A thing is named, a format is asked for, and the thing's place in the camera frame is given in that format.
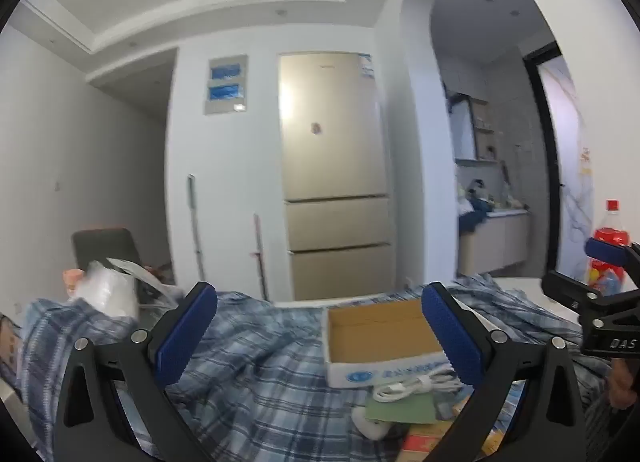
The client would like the white plush cat hair tie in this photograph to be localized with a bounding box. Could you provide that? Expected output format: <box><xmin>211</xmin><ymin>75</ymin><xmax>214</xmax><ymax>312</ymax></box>
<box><xmin>351</xmin><ymin>407</ymin><xmax>397</xmax><ymax>441</ymax></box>

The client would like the white wall cabinet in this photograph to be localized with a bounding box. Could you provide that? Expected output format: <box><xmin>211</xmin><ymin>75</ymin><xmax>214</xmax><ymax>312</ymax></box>
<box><xmin>447</xmin><ymin>92</ymin><xmax>477</xmax><ymax>161</ymax></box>

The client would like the black door frame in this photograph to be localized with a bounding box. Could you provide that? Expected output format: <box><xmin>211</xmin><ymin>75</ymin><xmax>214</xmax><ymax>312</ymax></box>
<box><xmin>522</xmin><ymin>41</ymin><xmax>565</xmax><ymax>279</ymax></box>

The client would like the striped grey clothing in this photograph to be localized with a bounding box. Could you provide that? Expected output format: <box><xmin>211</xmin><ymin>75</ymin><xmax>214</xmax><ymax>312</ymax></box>
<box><xmin>582</xmin><ymin>389</ymin><xmax>618</xmax><ymax>445</ymax></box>

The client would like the blue plaid blanket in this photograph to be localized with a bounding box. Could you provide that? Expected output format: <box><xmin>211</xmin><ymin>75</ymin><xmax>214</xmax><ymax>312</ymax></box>
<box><xmin>15</xmin><ymin>275</ymin><xmax>616</xmax><ymax>462</ymax></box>

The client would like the dark chair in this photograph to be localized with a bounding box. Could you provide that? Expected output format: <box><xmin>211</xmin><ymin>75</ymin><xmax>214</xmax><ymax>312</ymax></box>
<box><xmin>71</xmin><ymin>227</ymin><xmax>145</xmax><ymax>275</ymax></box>

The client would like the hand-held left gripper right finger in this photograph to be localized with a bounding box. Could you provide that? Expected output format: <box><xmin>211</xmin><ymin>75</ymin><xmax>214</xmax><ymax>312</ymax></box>
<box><xmin>421</xmin><ymin>281</ymin><xmax>588</xmax><ymax>462</ymax></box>

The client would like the white plastic bag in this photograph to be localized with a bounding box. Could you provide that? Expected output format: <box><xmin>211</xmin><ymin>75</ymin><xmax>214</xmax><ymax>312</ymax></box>
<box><xmin>75</xmin><ymin>257</ymin><xmax>182</xmax><ymax>319</ymax></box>

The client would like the white kitchen counter cabinet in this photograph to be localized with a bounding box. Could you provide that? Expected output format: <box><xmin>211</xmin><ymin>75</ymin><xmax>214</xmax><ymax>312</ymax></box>
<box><xmin>457</xmin><ymin>209</ymin><xmax>531</xmax><ymax>277</ymax></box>

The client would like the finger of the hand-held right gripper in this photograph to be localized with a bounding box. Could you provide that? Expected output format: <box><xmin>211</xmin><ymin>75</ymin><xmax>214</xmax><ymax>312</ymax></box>
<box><xmin>541</xmin><ymin>269</ymin><xmax>608</xmax><ymax>314</ymax></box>
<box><xmin>586</xmin><ymin>237</ymin><xmax>640</xmax><ymax>293</ymax></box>

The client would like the white coiled cable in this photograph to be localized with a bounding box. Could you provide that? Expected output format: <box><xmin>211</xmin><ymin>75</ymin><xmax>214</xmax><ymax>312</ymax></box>
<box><xmin>372</xmin><ymin>371</ymin><xmax>463</xmax><ymax>404</ymax></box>

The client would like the dark blue cloth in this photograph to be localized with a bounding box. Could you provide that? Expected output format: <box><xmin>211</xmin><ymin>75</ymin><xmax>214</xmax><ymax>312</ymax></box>
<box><xmin>457</xmin><ymin>196</ymin><xmax>490</xmax><ymax>234</ymax></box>

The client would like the person's right hand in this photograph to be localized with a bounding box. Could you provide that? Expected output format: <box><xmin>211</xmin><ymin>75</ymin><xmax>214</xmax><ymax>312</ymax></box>
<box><xmin>607</xmin><ymin>357</ymin><xmax>640</xmax><ymax>410</ymax></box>

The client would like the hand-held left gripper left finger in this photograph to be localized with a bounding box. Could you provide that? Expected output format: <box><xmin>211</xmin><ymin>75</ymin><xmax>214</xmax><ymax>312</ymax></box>
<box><xmin>52</xmin><ymin>281</ymin><xmax>218</xmax><ymax>462</ymax></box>

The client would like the cardboard box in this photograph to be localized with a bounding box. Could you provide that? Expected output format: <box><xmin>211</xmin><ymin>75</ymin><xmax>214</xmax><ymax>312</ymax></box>
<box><xmin>322</xmin><ymin>298</ymin><xmax>458</xmax><ymax>388</ymax></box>

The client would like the yellow blue snack packet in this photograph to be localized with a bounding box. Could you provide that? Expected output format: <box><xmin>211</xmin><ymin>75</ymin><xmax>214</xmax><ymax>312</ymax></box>
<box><xmin>399</xmin><ymin>421</ymin><xmax>453</xmax><ymax>462</ymax></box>

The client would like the grey mop handle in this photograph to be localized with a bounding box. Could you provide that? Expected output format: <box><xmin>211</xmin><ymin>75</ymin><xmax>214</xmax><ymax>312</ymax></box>
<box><xmin>187</xmin><ymin>174</ymin><xmax>206</xmax><ymax>281</ymax></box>

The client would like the beige refrigerator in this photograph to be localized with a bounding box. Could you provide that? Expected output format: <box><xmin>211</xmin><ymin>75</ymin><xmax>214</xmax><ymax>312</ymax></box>
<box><xmin>277</xmin><ymin>52</ymin><xmax>394</xmax><ymax>302</ymax></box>

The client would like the grey wall panel box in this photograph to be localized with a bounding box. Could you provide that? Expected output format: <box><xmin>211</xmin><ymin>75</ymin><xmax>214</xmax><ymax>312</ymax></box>
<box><xmin>202</xmin><ymin>54</ymin><xmax>250</xmax><ymax>116</ymax></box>

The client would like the red soda bottle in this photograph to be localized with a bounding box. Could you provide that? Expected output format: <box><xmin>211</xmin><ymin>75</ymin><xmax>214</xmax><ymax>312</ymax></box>
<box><xmin>588</xmin><ymin>199</ymin><xmax>627</xmax><ymax>293</ymax></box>

